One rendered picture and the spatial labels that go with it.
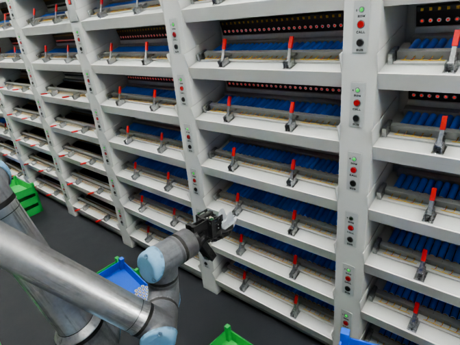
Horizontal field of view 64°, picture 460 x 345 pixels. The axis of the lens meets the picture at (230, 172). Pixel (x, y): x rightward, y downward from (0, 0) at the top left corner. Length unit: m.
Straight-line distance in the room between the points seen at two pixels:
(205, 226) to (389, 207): 0.55
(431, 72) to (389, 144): 0.21
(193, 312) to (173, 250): 0.81
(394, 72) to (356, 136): 0.20
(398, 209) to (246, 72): 0.63
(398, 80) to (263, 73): 0.41
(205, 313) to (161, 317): 0.81
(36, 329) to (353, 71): 1.72
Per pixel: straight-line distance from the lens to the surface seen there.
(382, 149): 1.08
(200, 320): 1.79
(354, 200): 1.17
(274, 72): 1.18
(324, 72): 1.10
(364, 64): 1.05
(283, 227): 1.42
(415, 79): 1.02
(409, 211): 1.16
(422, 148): 1.07
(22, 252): 0.94
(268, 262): 1.57
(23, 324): 2.11
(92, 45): 2.01
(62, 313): 1.20
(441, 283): 1.25
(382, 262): 1.28
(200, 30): 1.48
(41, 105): 2.69
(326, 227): 1.36
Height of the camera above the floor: 1.25
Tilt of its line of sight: 23 degrees down
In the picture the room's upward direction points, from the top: 5 degrees counter-clockwise
